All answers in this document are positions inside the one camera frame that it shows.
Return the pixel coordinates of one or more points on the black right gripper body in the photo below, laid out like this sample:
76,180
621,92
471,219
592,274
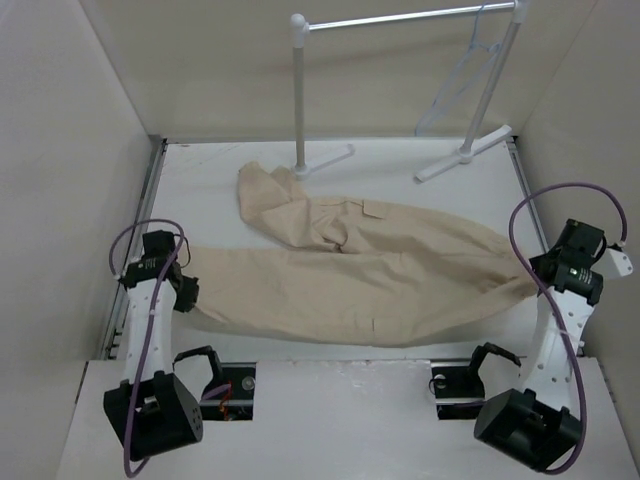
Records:
536,260

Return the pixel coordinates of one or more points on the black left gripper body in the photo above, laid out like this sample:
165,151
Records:
187,292

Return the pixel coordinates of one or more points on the beige trousers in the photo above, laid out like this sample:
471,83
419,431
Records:
353,271

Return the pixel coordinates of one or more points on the light blue wire hanger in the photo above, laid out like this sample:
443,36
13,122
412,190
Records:
476,61

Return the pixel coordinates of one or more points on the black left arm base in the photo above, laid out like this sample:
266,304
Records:
225,390

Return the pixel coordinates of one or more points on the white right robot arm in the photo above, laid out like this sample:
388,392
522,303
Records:
540,422

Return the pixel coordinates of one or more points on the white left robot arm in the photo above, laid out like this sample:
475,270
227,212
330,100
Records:
151,411

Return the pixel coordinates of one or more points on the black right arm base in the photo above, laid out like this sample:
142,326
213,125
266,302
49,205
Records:
457,387

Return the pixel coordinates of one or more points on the white clothes rack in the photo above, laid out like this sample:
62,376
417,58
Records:
367,74

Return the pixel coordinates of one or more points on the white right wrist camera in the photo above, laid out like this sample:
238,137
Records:
615,263

